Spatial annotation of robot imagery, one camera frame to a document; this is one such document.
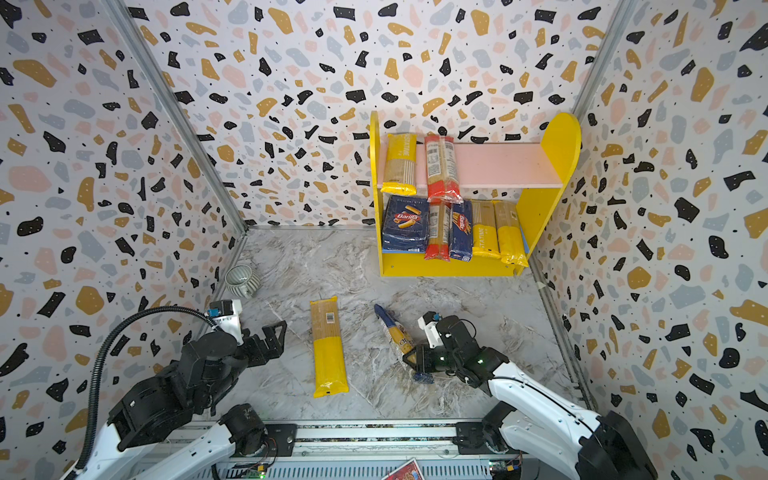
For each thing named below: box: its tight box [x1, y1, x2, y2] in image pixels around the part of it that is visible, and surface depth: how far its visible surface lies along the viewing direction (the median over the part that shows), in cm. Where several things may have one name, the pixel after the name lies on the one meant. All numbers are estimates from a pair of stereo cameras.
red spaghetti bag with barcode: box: [424, 135, 464, 205], surface depth 77 cm
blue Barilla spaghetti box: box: [450, 200, 473, 262], surface depth 99 cm
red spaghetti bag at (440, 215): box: [424, 200, 453, 262], surface depth 99 cm
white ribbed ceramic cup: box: [225, 264, 261, 299], surface depth 102 cm
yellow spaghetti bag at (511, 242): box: [494, 200, 529, 267], surface depth 100 cm
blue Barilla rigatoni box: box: [382, 195, 430, 254], surface depth 97 cm
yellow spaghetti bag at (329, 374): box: [310, 296, 349, 399], surface depth 89 cm
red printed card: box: [381, 458, 425, 480], surface depth 70 cm
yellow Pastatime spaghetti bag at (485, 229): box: [472, 199, 501, 259], surface depth 102 cm
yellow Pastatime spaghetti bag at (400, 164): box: [380, 133, 417, 195], surface depth 80 cm
